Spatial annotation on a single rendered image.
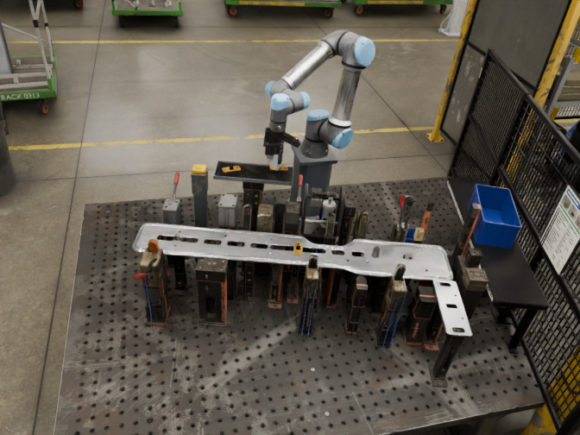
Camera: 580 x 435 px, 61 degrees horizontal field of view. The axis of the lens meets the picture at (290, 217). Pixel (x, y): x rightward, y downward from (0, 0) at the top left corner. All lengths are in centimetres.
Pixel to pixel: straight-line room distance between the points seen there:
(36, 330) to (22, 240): 88
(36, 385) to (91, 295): 80
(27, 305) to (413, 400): 240
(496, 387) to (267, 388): 94
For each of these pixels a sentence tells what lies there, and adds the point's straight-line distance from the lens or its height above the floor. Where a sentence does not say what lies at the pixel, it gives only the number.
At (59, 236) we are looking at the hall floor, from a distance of 395.
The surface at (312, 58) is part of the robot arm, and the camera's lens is 235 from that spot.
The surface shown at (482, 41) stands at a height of 112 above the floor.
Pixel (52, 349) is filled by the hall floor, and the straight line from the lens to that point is 323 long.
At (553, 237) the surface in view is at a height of 123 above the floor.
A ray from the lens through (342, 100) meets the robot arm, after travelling 241.
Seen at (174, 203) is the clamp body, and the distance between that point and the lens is 232.
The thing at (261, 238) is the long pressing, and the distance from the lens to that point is 220.
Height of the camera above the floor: 243
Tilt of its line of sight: 38 degrees down
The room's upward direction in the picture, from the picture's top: 6 degrees clockwise
